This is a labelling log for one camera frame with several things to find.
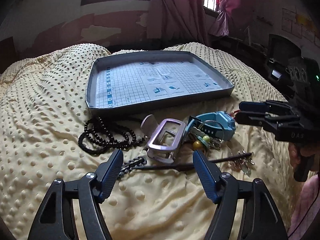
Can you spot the grey cardboard tray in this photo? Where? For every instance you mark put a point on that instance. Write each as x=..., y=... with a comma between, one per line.
x=153, y=56

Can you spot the light blue smartwatch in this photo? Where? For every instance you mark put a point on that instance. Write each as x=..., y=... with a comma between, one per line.
x=215, y=124

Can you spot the tied pink curtain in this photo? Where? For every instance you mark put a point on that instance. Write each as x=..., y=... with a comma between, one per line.
x=221, y=25

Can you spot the mauve hair claw clip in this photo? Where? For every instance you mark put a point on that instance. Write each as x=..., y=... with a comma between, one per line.
x=163, y=140

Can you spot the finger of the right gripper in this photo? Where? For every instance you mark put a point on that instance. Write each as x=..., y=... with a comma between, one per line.
x=260, y=106
x=264, y=120

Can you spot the yellow bead cord pendant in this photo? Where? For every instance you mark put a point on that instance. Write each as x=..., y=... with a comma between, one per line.
x=202, y=141

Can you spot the black hair stick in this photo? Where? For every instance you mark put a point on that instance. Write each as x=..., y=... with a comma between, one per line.
x=190, y=166

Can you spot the wall paper notes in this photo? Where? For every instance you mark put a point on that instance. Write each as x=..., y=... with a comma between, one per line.
x=299, y=26

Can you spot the dark cluttered desk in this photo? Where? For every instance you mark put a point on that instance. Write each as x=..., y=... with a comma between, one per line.
x=239, y=49

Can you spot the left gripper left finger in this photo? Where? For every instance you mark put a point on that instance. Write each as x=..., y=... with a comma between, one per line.
x=55, y=217

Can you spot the silver bangle rings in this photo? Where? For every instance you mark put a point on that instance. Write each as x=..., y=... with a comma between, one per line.
x=212, y=124

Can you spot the grid paper sheet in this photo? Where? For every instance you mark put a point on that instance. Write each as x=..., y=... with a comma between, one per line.
x=140, y=82

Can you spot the person's right hand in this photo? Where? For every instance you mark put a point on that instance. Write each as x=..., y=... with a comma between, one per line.
x=306, y=151

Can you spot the black office chair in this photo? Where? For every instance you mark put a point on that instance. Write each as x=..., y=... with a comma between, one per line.
x=280, y=51

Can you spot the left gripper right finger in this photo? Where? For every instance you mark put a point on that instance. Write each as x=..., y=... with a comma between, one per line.
x=260, y=216

